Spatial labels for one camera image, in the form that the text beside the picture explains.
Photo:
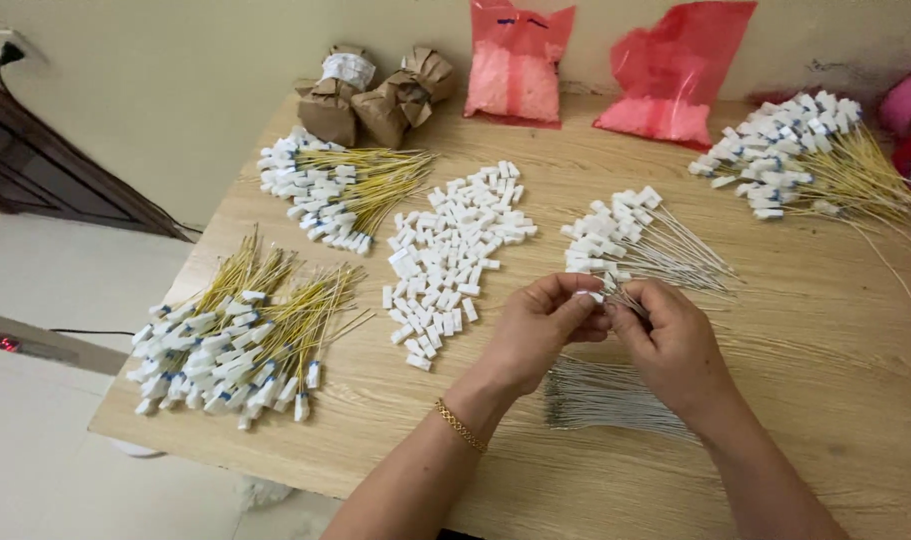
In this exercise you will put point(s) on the crumpled brown paper package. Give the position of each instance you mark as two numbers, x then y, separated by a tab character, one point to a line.
403	94

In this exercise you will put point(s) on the red plastic bag blue marks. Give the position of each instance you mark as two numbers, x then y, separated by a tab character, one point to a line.
515	64

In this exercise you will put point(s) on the brown paper package white label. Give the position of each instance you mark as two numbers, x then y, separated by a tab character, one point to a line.
339	94

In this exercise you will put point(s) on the pile of white plastic connectors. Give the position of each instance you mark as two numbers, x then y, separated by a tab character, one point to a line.
451	251

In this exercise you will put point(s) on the appliance with red display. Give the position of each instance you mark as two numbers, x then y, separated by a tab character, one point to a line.
20	345

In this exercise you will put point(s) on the person's left hand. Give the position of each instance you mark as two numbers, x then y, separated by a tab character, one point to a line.
534	330

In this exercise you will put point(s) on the person's right hand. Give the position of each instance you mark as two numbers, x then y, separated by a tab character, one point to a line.
669	352

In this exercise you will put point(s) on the white wall socket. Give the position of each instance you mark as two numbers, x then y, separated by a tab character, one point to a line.
1	49

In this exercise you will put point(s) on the plain red plastic bag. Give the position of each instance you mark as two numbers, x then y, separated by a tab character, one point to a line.
673	79

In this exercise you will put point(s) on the dark wooden furniture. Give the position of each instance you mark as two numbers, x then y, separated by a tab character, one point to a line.
46	172

